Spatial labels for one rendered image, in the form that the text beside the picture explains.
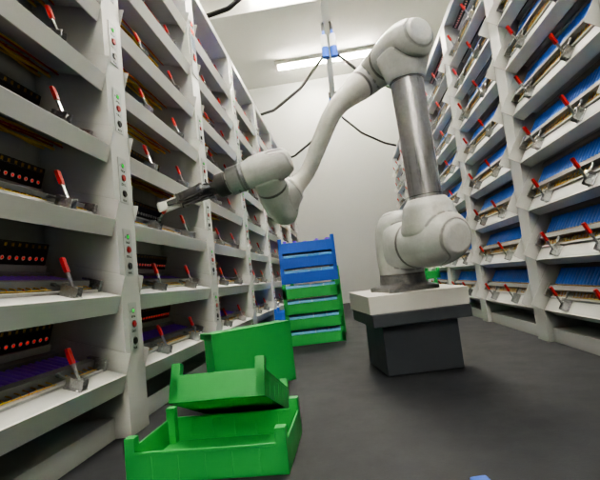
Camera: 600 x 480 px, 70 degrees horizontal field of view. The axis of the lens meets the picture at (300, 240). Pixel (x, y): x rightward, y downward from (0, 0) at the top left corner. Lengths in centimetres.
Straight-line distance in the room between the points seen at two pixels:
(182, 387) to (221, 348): 43
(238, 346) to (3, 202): 79
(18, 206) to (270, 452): 63
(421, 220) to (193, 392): 78
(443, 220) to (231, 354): 75
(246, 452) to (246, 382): 14
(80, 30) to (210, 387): 99
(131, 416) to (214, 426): 24
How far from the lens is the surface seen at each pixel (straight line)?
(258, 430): 104
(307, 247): 224
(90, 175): 124
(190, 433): 108
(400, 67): 142
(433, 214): 130
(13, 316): 88
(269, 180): 132
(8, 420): 90
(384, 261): 148
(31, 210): 95
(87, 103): 130
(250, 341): 141
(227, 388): 92
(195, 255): 183
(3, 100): 96
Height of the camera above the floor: 33
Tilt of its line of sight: 5 degrees up
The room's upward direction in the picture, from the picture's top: 6 degrees counter-clockwise
